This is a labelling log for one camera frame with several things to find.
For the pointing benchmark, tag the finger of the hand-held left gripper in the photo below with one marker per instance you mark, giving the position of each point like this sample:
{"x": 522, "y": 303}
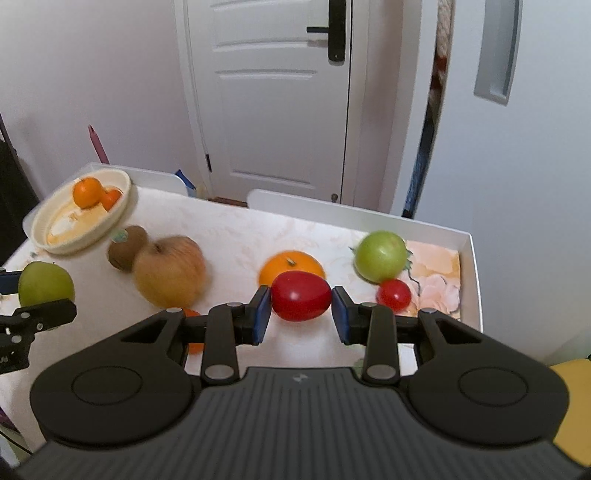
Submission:
{"x": 46, "y": 314}
{"x": 9, "y": 282}

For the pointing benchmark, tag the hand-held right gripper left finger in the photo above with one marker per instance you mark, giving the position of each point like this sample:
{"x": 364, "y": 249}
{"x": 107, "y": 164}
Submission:
{"x": 261, "y": 316}

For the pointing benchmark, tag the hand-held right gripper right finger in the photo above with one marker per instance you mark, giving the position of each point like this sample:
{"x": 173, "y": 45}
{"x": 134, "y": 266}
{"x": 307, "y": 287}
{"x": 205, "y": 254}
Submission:
{"x": 341, "y": 318}

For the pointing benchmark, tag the green apple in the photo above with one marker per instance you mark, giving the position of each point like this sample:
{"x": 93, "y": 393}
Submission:
{"x": 46, "y": 286}
{"x": 381, "y": 256}

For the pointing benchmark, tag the large red tomato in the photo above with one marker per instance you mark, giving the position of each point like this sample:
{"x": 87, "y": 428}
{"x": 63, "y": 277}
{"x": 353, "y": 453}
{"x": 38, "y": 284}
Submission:
{"x": 300, "y": 297}

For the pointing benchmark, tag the small red tomato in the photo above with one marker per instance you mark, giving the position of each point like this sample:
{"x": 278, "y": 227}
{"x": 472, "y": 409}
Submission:
{"x": 393, "y": 295}

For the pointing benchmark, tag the large orange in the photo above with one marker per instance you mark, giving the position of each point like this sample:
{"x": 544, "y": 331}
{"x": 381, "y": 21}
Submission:
{"x": 291, "y": 265}

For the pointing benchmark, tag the small tangerine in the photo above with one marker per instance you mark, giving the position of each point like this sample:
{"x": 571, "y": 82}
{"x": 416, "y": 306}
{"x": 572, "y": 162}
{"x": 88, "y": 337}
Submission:
{"x": 193, "y": 313}
{"x": 112, "y": 200}

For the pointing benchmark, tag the cream shallow bowl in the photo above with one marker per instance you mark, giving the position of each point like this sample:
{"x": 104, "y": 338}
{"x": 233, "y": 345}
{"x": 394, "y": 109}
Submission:
{"x": 69, "y": 226}

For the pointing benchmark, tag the yellow-brown apple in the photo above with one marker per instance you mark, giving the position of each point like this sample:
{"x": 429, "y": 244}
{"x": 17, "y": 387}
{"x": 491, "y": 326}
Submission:
{"x": 171, "y": 272}

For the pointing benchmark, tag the brown kiwi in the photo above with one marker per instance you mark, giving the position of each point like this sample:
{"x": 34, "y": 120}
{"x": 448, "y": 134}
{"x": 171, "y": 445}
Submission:
{"x": 127, "y": 249}

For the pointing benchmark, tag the black cloth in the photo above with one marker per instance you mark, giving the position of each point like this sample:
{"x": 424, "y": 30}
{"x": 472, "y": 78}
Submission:
{"x": 14, "y": 198}

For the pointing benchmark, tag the blue white packet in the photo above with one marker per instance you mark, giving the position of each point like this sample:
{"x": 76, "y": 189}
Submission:
{"x": 184, "y": 181}

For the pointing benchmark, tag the black door hinge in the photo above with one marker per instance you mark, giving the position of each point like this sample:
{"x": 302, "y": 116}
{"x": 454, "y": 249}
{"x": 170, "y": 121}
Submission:
{"x": 207, "y": 162}

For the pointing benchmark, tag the white panel door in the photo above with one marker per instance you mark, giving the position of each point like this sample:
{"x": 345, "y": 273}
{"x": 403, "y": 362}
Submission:
{"x": 277, "y": 138}

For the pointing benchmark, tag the yellow object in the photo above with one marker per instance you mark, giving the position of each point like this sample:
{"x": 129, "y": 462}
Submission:
{"x": 572, "y": 406}

